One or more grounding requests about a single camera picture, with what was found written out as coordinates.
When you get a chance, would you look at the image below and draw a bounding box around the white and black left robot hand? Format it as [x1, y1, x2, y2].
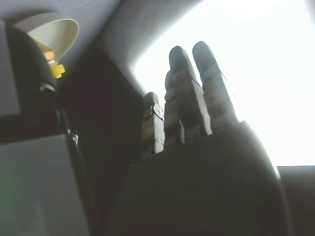
[0, 19, 295, 236]

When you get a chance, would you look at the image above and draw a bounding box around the yellow and orange toy block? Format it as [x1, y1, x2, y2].
[36, 43, 66, 80]

